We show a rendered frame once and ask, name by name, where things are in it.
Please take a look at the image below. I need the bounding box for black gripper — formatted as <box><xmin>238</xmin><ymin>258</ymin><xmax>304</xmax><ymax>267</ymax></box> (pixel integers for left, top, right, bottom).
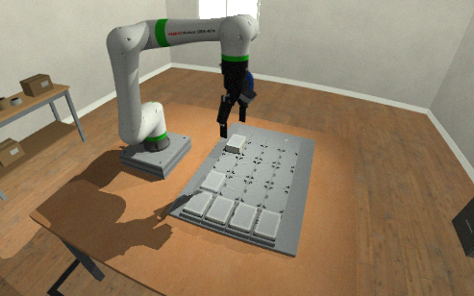
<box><xmin>216</xmin><ymin>76</ymin><xmax>248</xmax><ymax>138</ymax></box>

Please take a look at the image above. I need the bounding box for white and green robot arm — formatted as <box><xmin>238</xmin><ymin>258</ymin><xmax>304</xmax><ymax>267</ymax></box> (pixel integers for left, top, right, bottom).
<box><xmin>106</xmin><ymin>13</ymin><xmax>260</xmax><ymax>152</ymax></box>

